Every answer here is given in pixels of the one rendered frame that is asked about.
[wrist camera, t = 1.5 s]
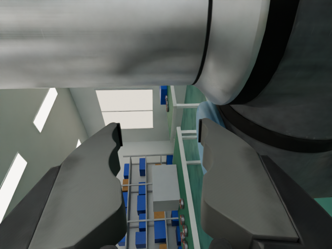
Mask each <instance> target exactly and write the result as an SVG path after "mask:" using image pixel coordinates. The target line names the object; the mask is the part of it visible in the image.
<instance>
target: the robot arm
mask: <svg viewBox="0 0 332 249"><path fill-rule="evenodd" d="M164 85H193V86H194V87H196V88H198V89H199V90H200V91H201V92H202V93H203V94H204V95H205V97H206V98H207V99H208V101H204V102H201V103H200V104H199V106H198V108H197V113H196V131H197V142H198V149H199V155H200V161H201V165H202V170H203V174H204V176H203V185H202V197H201V227H202V229H203V231H204V232H205V233H206V234H208V235H209V236H210V237H212V238H213V240H212V241H211V243H210V245H209V248H208V249H332V217H331V216H330V215H329V214H328V213H327V212H326V211H325V209H324V208H323V207H322V206H321V205H320V204H318V203H317V202H316V201H315V200H314V198H329V197H332V0H0V89H23V88H70V87H117V86H164ZM121 146H123V141H122V132H121V125H120V123H115V122H112V123H109V124H108V125H106V126H105V127H103V128H102V129H101V130H99V131H98V132H97V133H95V134H94V135H93V136H91V137H90V138H88V139H87V140H86V141H84V142H83V143H82V144H80V145H79V146H78V147H77V148H76V149H75V150H74V151H73V152H72V153H71V154H70V155H69V156H68V157H67V158H66V159H65V160H64V161H63V162H62V164H61V165H59V166H52V167H51V168H50V169H49V171H48V172H47V173H46V174H45V175H44V176H43V177H42V178H41V179H40V180H39V182H38V183H37V184H36V185H35V186H34V187H33V188H32V189H31V190H30V191H29V192H28V194H27V195H26V196H25V197H24V198H23V199H22V200H21V201H20V202H19V203H18V205H17V206H16V207H15V208H14V209H13V210H12V211H11V212H10V213H9V214H8V215H7V217H6V218H5V219H4V220H3V221H2V222H1V223H0V249H118V248H117V246H116V244H117V243H118V242H119V241H120V240H122V239H123V238H124V236H125V235H126V233H127V220H126V209H125V202H124V197H123V191H122V186H121V182H120V180H119V179H118V178H117V177H116V176H117V174H118V173H119V171H120V169H121V167H120V161H119V156H118V150H119V149H120V147H121Z"/></svg>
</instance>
